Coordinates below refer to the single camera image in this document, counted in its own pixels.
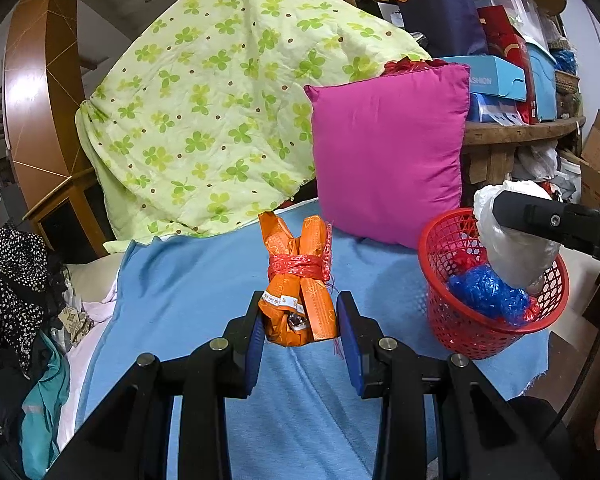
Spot orange bag with red string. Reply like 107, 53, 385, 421
257, 211, 343, 358

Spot white plastic bag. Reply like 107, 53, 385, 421
473, 180, 561, 290

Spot curved wooden cabinet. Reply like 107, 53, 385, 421
2, 0, 112, 256

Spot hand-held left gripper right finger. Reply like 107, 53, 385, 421
336, 291, 561, 480

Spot teal garment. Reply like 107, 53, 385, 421
20, 345, 72, 479

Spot black cable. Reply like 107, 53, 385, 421
539, 260, 600, 442

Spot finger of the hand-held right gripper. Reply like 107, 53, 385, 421
491, 190, 600, 271

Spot red plastic mesh basket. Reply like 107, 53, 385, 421
418, 208, 571, 361

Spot white plastic bags under bench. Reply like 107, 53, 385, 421
512, 142, 562, 182

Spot white bed sheet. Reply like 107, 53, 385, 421
55, 255, 123, 461

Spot wicker basket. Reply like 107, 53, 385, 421
555, 70, 581, 94

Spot navy bag with orange handle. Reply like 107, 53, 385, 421
392, 0, 491, 58

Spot light blue cardboard box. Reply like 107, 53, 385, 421
440, 55, 527, 103

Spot red gift box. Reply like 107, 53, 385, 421
477, 6, 538, 125

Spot magenta pillow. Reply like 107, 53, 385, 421
304, 62, 472, 251

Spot blue and white packet pack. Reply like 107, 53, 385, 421
465, 92, 527, 126

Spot black white dotted cloth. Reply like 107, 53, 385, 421
0, 225, 63, 376

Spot crumpled blue plastic bag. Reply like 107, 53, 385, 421
447, 265, 531, 329

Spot light blue blanket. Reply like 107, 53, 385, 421
75, 200, 551, 480

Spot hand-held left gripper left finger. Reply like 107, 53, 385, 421
45, 290, 267, 480

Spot green clover print blanket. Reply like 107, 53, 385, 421
75, 0, 433, 256

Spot wooden bench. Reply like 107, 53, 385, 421
460, 116, 587, 187

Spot shiny red sack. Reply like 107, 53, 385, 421
382, 57, 448, 79

